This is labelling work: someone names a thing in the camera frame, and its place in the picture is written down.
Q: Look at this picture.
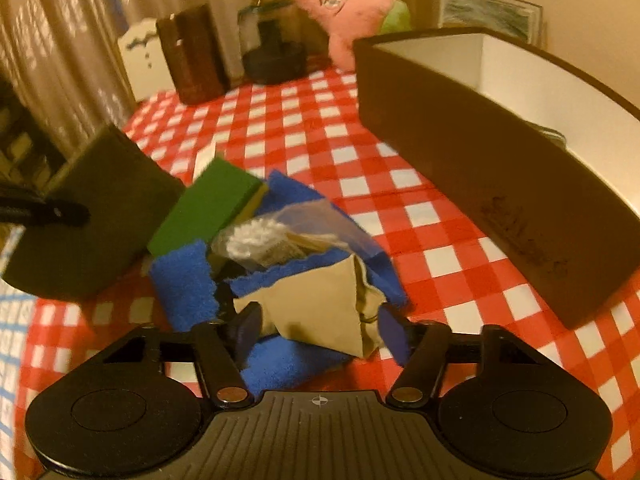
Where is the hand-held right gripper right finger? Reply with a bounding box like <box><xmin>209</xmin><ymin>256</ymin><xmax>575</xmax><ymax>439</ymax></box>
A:
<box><xmin>377</xmin><ymin>304</ymin><xmax>544</xmax><ymax>406</ymax></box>

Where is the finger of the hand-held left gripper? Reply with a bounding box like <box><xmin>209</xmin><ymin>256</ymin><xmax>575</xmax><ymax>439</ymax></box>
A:
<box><xmin>0</xmin><ymin>195</ymin><xmax>92</xmax><ymax>228</ymax></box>

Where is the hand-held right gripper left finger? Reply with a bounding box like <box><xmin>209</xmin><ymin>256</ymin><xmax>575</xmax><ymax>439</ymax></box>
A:
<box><xmin>87</xmin><ymin>303</ymin><xmax>264</xmax><ymax>407</ymax></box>

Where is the grey microfibre cloth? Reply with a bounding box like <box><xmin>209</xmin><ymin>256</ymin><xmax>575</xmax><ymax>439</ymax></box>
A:
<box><xmin>0</xmin><ymin>124</ymin><xmax>187</xmax><ymax>302</ymax></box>

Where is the beige cloth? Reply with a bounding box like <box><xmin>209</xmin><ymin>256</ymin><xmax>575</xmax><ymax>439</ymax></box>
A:
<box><xmin>232</xmin><ymin>253</ymin><xmax>389</xmax><ymax>359</ymax></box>

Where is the blue microfibre towel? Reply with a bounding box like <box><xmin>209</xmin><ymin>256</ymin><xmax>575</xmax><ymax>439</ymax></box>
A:
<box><xmin>148</xmin><ymin>169</ymin><xmax>412</xmax><ymax>397</ymax></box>

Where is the clear bag of cotton swabs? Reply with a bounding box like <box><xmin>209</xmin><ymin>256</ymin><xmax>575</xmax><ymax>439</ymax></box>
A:
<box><xmin>209</xmin><ymin>199</ymin><xmax>387</xmax><ymax>272</ymax></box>

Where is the green scouring sponge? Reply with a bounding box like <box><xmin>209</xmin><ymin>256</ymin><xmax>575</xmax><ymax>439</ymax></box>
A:
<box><xmin>146</xmin><ymin>157</ymin><xmax>270</xmax><ymax>259</ymax></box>

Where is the pale long packet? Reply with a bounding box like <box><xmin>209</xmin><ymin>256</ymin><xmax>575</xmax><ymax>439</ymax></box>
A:
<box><xmin>192</xmin><ymin>152</ymin><xmax>224</xmax><ymax>181</ymax></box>

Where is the brown storage box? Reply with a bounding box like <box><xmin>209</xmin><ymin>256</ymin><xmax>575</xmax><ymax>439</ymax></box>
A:
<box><xmin>352</xmin><ymin>27</ymin><xmax>640</xmax><ymax>332</ymax></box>

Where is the blue patterned white cloth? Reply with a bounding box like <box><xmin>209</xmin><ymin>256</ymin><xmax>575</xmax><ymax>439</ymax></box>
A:
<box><xmin>0</xmin><ymin>230</ymin><xmax>37</xmax><ymax>480</ymax></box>

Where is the beige curtain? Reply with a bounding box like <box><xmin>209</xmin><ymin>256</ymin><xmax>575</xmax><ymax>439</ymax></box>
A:
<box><xmin>0</xmin><ymin>0</ymin><xmax>274</xmax><ymax>171</ymax></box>

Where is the white wooden chair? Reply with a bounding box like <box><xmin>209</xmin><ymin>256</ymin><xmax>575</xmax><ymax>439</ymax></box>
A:
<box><xmin>117</xmin><ymin>17</ymin><xmax>174</xmax><ymax>104</ymax></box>

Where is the red white checkered tablecloth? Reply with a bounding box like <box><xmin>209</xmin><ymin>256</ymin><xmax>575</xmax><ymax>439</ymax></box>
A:
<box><xmin>10</xmin><ymin>64</ymin><xmax>640</xmax><ymax>480</ymax></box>

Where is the brown wooden canister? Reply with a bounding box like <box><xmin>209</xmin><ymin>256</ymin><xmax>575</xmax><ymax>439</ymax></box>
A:
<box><xmin>155</xmin><ymin>3</ymin><xmax>231</xmax><ymax>106</ymax></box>

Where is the dark glass jar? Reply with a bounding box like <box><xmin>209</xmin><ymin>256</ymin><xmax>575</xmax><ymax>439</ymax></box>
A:
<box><xmin>236</xmin><ymin>0</ymin><xmax>309</xmax><ymax>86</ymax></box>

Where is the pink plush toy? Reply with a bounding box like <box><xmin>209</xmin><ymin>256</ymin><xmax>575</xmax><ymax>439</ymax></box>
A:
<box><xmin>286</xmin><ymin>0</ymin><xmax>414</xmax><ymax>72</ymax></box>

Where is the glass picture frame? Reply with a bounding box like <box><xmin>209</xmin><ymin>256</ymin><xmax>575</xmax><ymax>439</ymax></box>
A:
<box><xmin>432</xmin><ymin>0</ymin><xmax>549</xmax><ymax>47</ymax></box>

